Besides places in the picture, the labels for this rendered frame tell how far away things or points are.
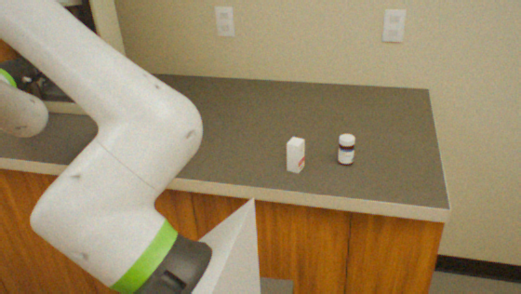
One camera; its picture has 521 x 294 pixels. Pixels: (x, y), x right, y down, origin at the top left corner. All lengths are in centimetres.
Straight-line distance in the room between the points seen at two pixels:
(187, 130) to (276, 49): 113
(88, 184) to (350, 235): 79
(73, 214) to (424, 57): 136
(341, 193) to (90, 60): 70
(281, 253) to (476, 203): 102
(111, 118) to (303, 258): 81
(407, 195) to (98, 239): 76
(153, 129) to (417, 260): 86
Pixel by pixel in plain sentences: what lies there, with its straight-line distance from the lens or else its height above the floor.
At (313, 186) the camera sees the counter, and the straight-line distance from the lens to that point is 114.
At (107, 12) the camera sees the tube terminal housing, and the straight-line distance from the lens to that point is 152.
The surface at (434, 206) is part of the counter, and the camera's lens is 113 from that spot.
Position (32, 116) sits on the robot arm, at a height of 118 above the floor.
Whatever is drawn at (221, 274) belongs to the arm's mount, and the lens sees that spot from 62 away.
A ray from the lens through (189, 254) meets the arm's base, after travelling 68.
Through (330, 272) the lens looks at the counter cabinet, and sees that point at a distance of 134.
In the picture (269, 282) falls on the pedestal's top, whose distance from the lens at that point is 91.
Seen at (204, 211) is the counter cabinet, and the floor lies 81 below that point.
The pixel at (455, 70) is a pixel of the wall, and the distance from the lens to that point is 174.
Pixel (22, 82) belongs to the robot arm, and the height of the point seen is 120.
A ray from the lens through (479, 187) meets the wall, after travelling 202.
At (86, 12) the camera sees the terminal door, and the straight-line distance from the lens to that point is 147.
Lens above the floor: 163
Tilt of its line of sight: 32 degrees down
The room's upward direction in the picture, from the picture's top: 3 degrees counter-clockwise
